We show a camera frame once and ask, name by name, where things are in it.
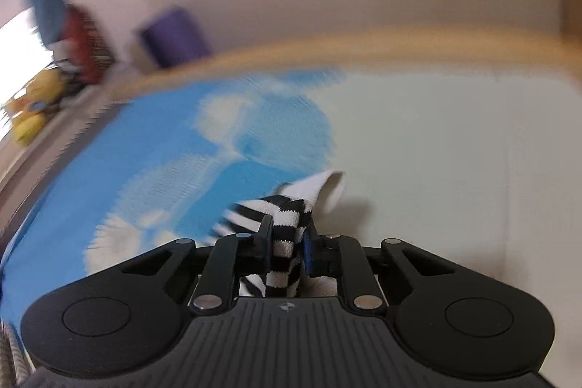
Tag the grey zigzag cloth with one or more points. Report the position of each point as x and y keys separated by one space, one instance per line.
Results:
x=11 y=351

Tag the blue and white patterned bedsheet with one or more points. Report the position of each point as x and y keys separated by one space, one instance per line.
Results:
x=159 y=142

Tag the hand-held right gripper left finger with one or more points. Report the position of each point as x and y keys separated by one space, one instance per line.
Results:
x=268 y=240

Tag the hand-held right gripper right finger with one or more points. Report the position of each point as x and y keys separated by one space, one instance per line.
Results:
x=306 y=250

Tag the purple box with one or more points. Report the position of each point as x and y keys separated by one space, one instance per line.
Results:
x=175 y=35

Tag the red and dark patterned item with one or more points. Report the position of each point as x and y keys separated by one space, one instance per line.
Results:
x=84 y=42

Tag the black and white striped shirt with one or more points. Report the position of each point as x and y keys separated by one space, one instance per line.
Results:
x=284 y=233

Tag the yellow plush toy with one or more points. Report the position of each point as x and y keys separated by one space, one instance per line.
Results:
x=34 y=101

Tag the wooden bed frame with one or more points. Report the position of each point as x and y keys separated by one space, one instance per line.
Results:
x=363 y=45

